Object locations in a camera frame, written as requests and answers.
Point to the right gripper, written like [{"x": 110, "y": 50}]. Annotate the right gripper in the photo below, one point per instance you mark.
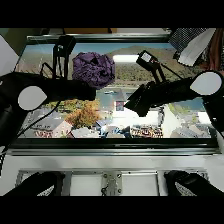
[{"x": 141, "y": 100}]

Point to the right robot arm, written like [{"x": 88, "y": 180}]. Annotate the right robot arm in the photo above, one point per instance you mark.
[{"x": 186, "y": 88}]

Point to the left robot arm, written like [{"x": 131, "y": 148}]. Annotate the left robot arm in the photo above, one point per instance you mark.
[{"x": 60, "y": 91}]

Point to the purple garment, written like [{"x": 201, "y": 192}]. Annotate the purple garment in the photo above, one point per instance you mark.
[{"x": 93, "y": 68}]

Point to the black white checked garment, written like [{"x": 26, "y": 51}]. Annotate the black white checked garment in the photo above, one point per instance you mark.
[{"x": 185, "y": 36}]

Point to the red-brown garment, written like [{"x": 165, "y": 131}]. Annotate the red-brown garment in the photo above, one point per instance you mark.
[{"x": 215, "y": 50}]

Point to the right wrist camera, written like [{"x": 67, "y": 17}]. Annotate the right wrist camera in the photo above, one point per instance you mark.
[{"x": 146, "y": 57}]

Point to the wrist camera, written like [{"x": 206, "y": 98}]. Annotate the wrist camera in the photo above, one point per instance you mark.
[
  {"x": 66, "y": 43},
  {"x": 146, "y": 57}
]

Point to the silver frame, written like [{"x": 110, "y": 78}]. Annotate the silver frame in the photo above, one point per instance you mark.
[{"x": 113, "y": 183}]

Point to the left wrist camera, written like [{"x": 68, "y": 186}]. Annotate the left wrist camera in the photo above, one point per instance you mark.
[{"x": 66, "y": 43}]

